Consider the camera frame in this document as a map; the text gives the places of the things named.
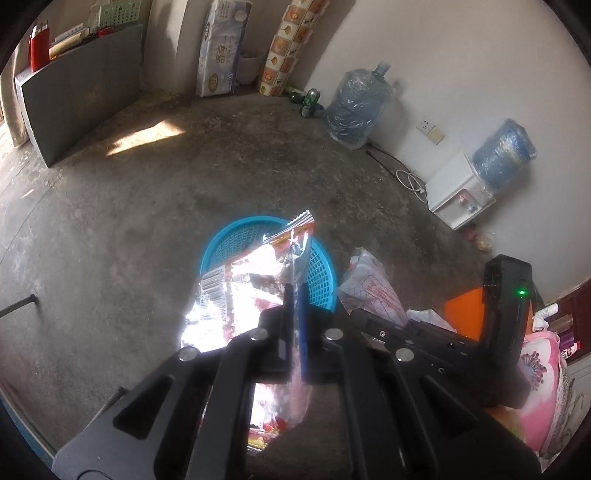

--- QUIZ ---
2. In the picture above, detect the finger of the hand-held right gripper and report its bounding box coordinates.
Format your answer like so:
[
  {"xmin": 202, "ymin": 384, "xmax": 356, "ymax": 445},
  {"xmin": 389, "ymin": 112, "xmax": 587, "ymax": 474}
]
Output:
[{"xmin": 351, "ymin": 307, "xmax": 484, "ymax": 376}]

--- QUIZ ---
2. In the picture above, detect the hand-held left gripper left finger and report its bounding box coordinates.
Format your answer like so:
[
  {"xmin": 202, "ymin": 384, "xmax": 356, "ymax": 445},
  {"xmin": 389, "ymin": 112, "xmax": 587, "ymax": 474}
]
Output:
[{"xmin": 52, "ymin": 282, "xmax": 302, "ymax": 480}]

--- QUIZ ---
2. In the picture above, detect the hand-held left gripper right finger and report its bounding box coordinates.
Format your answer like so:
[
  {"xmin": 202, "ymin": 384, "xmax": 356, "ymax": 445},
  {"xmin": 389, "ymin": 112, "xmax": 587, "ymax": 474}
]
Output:
[{"xmin": 298, "ymin": 284, "xmax": 541, "ymax": 480}]

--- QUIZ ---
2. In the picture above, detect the silver foil snack wrapper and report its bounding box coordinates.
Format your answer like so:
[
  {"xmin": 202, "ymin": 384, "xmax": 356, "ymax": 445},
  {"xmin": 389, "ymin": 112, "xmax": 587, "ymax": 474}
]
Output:
[{"xmin": 180, "ymin": 210, "xmax": 317, "ymax": 455}]

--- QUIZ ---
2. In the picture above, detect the blue mesh basket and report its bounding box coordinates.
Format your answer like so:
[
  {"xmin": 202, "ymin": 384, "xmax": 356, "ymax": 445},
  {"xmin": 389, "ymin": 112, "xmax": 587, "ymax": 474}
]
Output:
[{"xmin": 199, "ymin": 216, "xmax": 339, "ymax": 311}]

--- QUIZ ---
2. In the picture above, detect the white crumpled plastic bag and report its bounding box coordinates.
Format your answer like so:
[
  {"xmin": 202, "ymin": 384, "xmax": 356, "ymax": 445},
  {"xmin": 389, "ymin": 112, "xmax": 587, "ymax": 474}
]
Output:
[{"xmin": 406, "ymin": 308, "xmax": 455, "ymax": 330}]

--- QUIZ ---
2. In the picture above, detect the orange plastic object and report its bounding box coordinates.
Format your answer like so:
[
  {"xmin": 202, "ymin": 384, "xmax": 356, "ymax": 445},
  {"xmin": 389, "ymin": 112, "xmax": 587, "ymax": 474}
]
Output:
[{"xmin": 444, "ymin": 287, "xmax": 485, "ymax": 340}]

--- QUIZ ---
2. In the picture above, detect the pink floral quilt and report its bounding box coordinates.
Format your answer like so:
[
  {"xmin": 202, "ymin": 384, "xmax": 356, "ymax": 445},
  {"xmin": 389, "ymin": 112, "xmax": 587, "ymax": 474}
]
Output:
[{"xmin": 501, "ymin": 331, "xmax": 571, "ymax": 455}]

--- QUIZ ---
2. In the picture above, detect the white printed plastic bag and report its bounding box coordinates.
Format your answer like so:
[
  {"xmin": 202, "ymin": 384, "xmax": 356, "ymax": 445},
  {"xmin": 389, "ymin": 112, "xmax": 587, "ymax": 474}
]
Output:
[{"xmin": 338, "ymin": 248, "xmax": 409, "ymax": 326}]

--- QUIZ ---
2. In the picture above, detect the white water dispenser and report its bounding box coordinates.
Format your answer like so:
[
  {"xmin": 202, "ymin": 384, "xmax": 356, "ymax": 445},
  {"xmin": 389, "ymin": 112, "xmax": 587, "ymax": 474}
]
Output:
[{"xmin": 425, "ymin": 152, "xmax": 497, "ymax": 232}]

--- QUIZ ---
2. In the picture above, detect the wrapped water jug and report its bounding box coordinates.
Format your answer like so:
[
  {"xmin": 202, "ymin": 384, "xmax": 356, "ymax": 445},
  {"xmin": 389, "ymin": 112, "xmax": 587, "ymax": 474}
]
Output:
[
  {"xmin": 323, "ymin": 60, "xmax": 395, "ymax": 151},
  {"xmin": 473, "ymin": 117, "xmax": 539, "ymax": 192}
]

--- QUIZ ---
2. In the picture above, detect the patterned wrapping roll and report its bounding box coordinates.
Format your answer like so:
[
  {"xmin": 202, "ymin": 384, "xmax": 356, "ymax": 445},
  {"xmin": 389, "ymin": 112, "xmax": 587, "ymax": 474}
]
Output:
[{"xmin": 257, "ymin": 0, "xmax": 331, "ymax": 97}]

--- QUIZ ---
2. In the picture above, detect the toilet paper pack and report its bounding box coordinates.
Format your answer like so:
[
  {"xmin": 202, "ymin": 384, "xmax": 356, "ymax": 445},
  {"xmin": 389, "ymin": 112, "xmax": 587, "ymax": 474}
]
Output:
[{"xmin": 196, "ymin": 0, "xmax": 254, "ymax": 97}]

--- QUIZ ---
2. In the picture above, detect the grey cabinet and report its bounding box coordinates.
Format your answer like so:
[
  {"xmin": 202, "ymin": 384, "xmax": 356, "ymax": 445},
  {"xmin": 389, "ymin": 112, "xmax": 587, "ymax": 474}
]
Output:
[{"xmin": 14, "ymin": 23, "xmax": 145, "ymax": 168}]

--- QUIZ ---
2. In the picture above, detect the beige flat box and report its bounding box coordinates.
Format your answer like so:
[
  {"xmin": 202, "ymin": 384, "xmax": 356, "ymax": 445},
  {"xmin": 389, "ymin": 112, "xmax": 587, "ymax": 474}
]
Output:
[{"xmin": 48, "ymin": 28, "xmax": 100, "ymax": 60}]

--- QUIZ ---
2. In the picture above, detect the green storage basket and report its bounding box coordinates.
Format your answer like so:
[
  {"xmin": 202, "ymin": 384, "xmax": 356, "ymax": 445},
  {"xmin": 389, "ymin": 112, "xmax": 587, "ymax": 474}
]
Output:
[{"xmin": 88, "ymin": 0, "xmax": 141, "ymax": 29}]

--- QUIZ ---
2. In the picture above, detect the red thermos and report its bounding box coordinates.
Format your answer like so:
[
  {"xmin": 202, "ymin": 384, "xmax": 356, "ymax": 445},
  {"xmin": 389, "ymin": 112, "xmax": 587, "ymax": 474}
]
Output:
[{"xmin": 28, "ymin": 23, "xmax": 51, "ymax": 72}]

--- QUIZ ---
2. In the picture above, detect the white cable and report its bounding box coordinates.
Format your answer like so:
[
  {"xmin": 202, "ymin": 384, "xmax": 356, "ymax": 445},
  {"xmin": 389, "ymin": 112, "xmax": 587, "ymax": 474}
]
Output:
[{"xmin": 396, "ymin": 168, "xmax": 428, "ymax": 204}]

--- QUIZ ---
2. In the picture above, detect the black cable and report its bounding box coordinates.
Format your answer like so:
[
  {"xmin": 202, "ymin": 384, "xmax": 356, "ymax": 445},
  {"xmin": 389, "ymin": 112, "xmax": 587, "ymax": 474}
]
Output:
[{"xmin": 365, "ymin": 148, "xmax": 416, "ymax": 174}]

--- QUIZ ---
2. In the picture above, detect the wall socket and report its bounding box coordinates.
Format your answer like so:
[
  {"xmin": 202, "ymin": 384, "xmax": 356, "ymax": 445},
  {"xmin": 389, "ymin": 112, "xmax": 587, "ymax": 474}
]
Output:
[{"xmin": 416, "ymin": 117, "xmax": 445, "ymax": 145}]

